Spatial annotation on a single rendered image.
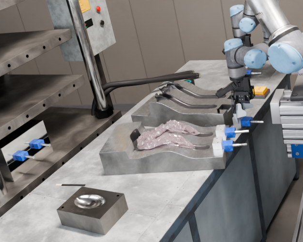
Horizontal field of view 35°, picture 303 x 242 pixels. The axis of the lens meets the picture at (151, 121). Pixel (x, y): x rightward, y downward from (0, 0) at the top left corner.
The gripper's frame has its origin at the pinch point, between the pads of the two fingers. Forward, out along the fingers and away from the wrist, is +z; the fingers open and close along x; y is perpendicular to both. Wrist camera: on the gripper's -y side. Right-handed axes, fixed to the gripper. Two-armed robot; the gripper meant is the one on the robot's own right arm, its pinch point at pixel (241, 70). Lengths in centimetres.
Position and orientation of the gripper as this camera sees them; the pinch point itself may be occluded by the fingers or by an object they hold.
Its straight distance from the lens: 265.8
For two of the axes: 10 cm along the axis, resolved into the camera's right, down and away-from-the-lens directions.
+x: 4.3, -4.6, 7.7
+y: 8.8, 0.2, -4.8
